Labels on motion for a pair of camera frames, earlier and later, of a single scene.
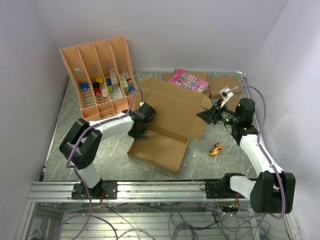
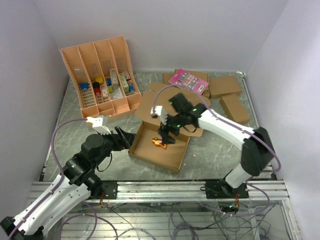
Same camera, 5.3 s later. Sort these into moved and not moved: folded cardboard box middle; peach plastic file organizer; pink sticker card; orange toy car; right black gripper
Moved: right black gripper; orange toy car
Not moved: folded cardboard box middle; peach plastic file organizer; pink sticker card
